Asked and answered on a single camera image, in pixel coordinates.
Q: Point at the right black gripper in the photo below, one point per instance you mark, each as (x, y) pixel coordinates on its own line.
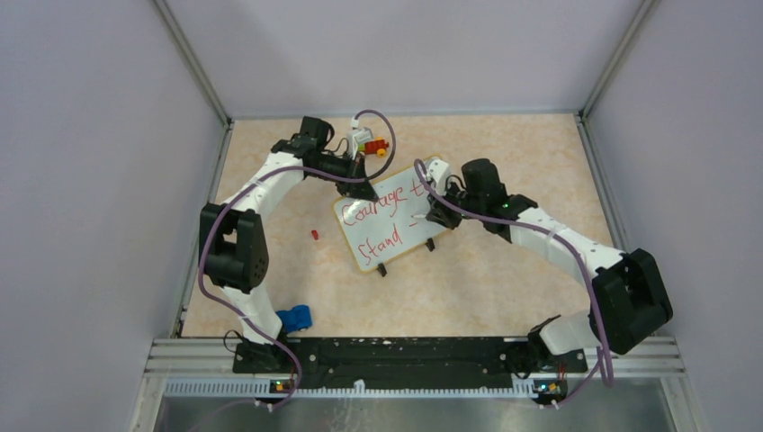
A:
(439, 211)

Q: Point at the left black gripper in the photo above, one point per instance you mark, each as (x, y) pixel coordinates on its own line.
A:
(362, 190)

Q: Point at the white whiteboard yellow edge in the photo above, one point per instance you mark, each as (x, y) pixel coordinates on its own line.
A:
(379, 232)

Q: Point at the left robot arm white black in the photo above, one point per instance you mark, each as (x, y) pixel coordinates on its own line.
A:
(233, 250)

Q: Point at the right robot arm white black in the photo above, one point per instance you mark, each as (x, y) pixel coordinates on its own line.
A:
(628, 300)

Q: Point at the red green brick toy car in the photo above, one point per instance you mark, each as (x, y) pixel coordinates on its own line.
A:
(378, 147)

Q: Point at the blue toy car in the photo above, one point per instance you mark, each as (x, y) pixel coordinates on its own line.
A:
(295, 319)

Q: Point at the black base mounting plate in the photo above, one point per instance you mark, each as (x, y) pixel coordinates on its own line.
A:
(405, 363)

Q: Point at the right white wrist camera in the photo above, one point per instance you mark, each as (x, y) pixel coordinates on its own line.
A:
(437, 172)

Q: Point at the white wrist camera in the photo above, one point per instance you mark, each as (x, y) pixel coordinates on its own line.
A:
(437, 172)
(357, 137)

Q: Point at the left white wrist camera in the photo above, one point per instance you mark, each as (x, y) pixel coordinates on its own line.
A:
(357, 137)

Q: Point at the aluminium frame rail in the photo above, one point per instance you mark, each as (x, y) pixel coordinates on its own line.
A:
(202, 367)

